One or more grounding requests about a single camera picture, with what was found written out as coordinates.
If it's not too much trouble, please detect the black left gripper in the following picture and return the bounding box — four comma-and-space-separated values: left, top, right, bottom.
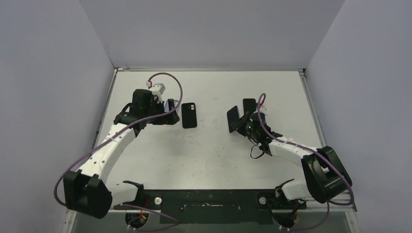
144, 99, 179, 125

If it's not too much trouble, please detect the purple phone black screen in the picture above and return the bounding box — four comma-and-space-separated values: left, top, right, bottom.
242, 98, 257, 114

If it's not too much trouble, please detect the black phone case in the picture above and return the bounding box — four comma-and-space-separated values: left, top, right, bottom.
181, 102, 197, 129

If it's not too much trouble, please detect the lilac silicone phone case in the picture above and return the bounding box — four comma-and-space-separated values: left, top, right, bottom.
164, 99, 174, 113

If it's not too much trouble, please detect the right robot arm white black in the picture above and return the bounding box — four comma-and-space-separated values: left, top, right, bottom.
226, 107, 352, 208

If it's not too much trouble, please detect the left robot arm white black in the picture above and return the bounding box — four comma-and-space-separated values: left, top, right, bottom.
63, 89, 180, 219

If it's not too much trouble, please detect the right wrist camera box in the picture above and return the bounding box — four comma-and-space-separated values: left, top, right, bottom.
258, 104, 267, 115

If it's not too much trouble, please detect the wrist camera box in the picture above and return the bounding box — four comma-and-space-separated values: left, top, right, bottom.
151, 83, 166, 99
258, 104, 267, 115

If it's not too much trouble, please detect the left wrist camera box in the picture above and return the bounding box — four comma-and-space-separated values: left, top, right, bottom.
151, 83, 166, 99

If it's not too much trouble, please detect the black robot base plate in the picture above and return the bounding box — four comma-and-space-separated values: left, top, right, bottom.
114, 185, 307, 225

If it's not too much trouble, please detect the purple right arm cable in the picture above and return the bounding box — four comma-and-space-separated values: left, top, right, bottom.
256, 93, 355, 206

